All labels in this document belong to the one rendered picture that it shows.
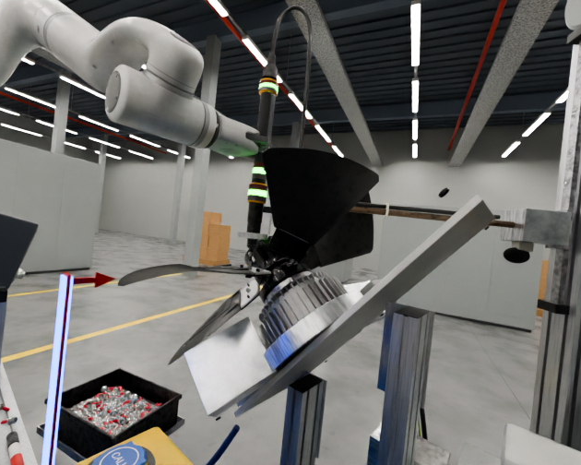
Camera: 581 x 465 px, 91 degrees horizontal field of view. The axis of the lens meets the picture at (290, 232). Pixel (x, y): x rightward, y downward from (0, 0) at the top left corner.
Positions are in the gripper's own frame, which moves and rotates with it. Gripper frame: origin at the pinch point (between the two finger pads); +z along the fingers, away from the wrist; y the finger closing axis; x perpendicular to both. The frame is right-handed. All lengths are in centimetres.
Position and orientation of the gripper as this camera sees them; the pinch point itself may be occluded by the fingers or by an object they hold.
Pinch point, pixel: (262, 149)
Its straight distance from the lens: 69.7
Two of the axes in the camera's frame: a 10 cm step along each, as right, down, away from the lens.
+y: 7.7, 0.9, -6.3
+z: 6.3, 0.5, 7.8
